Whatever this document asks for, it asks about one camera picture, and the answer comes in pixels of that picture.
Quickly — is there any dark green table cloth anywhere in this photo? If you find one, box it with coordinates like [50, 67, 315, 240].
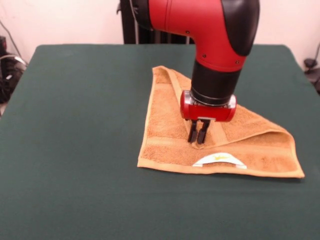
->
[0, 43, 320, 240]

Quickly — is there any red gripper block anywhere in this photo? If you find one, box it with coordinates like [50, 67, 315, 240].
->
[180, 89, 237, 145]

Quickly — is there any tan terry towel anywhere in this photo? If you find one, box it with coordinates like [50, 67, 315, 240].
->
[136, 65, 306, 179]

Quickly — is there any black pedestal column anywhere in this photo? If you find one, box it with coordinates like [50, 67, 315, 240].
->
[116, 0, 196, 45]

